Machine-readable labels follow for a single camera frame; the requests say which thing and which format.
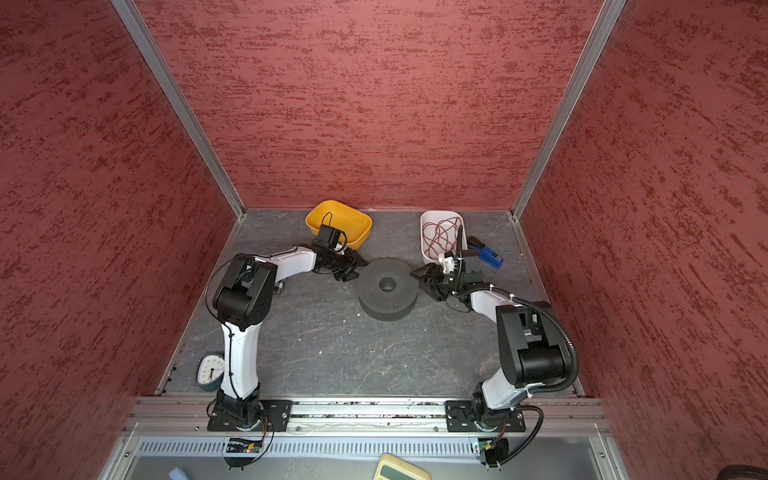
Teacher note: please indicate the blue stapler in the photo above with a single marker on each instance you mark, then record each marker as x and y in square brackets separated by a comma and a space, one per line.
[485, 254]

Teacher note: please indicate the yellow plastic tub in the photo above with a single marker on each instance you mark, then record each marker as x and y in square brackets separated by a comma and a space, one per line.
[354, 223]

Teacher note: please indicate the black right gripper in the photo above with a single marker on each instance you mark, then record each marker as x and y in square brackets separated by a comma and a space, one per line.
[432, 268]

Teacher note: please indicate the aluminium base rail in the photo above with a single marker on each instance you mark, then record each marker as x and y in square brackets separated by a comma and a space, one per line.
[354, 427]

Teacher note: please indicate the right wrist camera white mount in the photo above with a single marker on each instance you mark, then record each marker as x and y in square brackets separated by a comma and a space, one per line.
[466, 261]

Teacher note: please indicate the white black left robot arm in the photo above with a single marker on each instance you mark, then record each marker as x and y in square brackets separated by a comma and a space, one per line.
[242, 301]

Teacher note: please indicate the grey perforated cable spool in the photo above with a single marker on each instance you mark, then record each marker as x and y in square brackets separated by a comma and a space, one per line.
[386, 290]

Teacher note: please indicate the white plastic tray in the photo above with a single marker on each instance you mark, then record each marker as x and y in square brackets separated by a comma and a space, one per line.
[440, 231]

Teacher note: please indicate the aluminium corner post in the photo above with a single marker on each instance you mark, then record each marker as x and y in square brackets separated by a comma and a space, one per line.
[138, 30]
[602, 28]

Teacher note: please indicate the beige device at bottom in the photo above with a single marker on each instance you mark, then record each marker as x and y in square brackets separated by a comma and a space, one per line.
[390, 467]

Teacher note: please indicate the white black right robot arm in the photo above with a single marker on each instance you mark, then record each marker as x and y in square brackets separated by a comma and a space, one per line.
[536, 353]

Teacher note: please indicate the aluminium corner post right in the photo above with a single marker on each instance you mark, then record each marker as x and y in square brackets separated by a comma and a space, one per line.
[602, 28]

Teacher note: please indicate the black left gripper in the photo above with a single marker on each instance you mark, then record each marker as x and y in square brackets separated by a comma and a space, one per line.
[354, 260]

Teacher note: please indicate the aluminium corner post left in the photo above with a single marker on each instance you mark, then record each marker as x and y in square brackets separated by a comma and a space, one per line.
[138, 30]

